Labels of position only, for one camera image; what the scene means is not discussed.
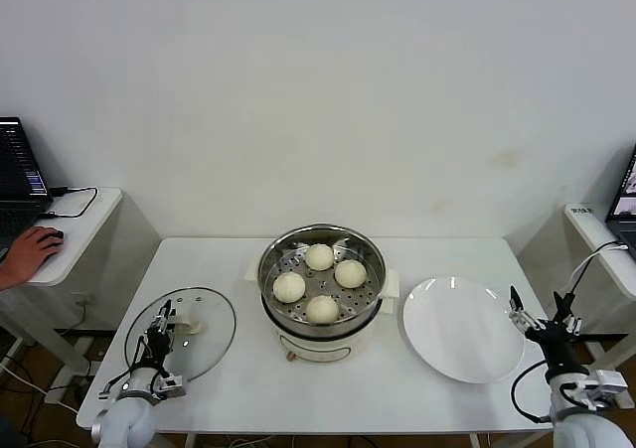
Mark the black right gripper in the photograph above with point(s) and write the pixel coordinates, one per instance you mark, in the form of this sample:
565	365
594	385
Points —
554	341

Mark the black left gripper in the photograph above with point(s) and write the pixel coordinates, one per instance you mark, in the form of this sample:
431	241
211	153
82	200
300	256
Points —
158	348

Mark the white steamed baozi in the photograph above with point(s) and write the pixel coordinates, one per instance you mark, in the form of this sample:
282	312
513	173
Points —
322	309
289	287
319	256
350	273

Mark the black computer mouse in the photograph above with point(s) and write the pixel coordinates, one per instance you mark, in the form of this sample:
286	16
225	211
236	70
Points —
56	235

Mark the person's bare forearm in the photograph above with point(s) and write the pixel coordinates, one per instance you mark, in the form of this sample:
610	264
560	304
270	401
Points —
6	278

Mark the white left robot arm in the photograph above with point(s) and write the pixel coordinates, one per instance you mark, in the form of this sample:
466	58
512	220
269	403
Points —
126	423

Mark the perforated steel steamer basket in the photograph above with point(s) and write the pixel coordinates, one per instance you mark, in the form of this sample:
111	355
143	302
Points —
358	299

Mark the person's bare hand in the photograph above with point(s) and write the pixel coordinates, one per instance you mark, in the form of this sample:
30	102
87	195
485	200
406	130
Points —
30	255

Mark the white round plate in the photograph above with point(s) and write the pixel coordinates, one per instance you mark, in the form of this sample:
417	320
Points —
457	329

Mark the white side table with label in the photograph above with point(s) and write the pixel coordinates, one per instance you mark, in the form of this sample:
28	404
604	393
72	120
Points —
586	229

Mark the grey laptop with video screen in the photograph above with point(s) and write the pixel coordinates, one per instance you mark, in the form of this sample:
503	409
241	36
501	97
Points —
623	204

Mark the cream electric cooking pot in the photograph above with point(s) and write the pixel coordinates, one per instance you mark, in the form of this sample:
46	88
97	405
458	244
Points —
318	343

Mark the black laptop with code screen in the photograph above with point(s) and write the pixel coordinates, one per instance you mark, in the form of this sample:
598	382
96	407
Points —
17	170

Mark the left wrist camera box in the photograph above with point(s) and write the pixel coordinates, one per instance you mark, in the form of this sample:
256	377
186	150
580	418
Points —
172	385

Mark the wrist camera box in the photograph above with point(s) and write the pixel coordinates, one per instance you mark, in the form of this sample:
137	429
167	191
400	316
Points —
610	381
172	385

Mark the white wall socket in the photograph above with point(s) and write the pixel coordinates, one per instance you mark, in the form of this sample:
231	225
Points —
83	299

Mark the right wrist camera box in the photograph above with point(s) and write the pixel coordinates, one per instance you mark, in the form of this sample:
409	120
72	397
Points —
610	381

